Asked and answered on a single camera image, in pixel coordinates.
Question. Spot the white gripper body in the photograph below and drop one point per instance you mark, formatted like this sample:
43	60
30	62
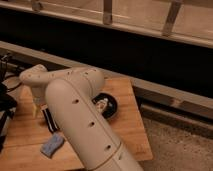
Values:
38	106

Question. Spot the black white striped eraser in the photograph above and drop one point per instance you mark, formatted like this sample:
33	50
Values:
52	126

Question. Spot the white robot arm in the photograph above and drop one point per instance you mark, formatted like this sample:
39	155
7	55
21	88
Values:
69	95

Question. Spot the blue sponge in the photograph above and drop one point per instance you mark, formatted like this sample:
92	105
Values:
52	145

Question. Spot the black round plate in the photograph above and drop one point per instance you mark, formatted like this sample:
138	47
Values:
106	105

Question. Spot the metal rail frame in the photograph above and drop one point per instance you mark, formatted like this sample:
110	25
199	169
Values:
187	21

